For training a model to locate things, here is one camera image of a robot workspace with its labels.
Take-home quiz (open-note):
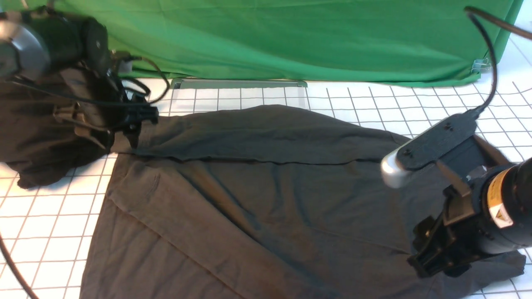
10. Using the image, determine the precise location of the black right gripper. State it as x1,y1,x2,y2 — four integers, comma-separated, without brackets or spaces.
407,185,495,278

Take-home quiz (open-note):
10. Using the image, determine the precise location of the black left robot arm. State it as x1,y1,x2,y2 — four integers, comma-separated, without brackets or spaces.
1,1,159,135

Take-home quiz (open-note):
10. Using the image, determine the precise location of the metal binder clip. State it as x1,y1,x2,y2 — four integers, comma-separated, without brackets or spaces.
471,57,492,74

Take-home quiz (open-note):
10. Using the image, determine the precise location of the gray metal bar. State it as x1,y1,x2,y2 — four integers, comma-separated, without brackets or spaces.
170,78,308,89

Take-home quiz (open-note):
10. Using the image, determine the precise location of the green backdrop cloth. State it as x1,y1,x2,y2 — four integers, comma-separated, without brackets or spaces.
55,0,522,87

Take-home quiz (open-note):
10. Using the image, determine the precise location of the black cloth pile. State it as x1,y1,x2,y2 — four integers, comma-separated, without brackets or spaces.
0,83,114,189

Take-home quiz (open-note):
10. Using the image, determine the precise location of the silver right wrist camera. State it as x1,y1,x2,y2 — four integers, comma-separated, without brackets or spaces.
380,110,479,189

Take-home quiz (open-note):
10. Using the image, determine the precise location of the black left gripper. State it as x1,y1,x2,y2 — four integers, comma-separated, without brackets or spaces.
96,68,159,132

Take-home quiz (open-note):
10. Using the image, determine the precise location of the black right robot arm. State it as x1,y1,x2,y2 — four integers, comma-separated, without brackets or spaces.
407,160,531,278

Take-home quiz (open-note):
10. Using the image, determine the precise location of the gray long-sleeved shirt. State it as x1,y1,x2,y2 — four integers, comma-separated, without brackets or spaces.
80,105,526,299

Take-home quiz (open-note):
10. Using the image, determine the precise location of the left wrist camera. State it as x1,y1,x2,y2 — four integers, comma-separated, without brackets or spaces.
110,50,142,74

